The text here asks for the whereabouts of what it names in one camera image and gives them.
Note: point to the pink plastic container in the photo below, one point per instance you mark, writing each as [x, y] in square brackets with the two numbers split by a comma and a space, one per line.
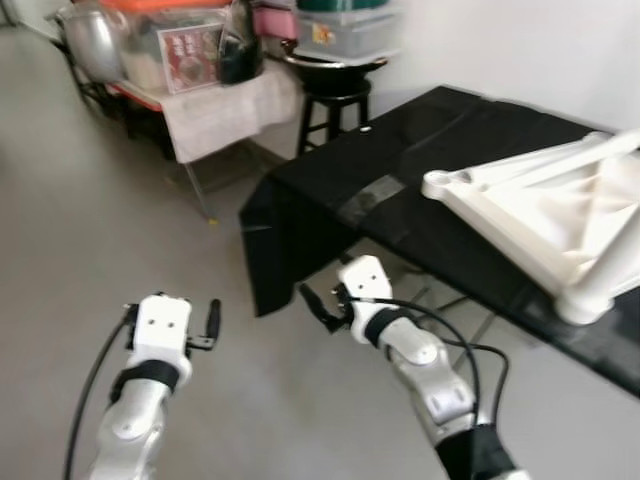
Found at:
[275, 20]

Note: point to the clear plastic storage box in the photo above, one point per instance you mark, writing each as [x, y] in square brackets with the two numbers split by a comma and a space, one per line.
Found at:
[350, 35]

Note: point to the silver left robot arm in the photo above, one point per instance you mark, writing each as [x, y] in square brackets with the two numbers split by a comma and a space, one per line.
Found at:
[130, 420]

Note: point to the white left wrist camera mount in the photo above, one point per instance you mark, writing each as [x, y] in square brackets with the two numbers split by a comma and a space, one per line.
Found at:
[162, 325]

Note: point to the black round basin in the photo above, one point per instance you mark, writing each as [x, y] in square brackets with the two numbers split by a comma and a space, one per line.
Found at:
[335, 65]

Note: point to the black round stool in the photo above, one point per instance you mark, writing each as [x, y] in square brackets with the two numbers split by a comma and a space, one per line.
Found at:
[335, 100]

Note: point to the grey metal table frame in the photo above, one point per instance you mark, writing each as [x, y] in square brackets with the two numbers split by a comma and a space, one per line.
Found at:
[440, 300]

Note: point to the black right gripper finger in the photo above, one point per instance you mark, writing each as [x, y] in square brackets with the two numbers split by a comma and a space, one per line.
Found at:
[314, 306]

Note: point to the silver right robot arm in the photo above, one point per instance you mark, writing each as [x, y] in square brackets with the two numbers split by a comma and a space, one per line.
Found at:
[430, 380]

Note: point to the green round lid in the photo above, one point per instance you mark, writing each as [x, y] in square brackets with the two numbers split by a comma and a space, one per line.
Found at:
[340, 5]

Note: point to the silver metal pot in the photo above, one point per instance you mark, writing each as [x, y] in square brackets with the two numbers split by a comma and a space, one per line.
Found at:
[90, 40]

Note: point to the white patterned cloth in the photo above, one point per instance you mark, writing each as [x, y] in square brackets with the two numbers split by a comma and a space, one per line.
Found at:
[225, 110]

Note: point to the black bag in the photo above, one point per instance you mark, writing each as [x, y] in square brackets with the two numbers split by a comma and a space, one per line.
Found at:
[240, 55]

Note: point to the white plastic children table top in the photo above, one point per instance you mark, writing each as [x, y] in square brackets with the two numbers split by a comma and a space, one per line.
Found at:
[555, 220]

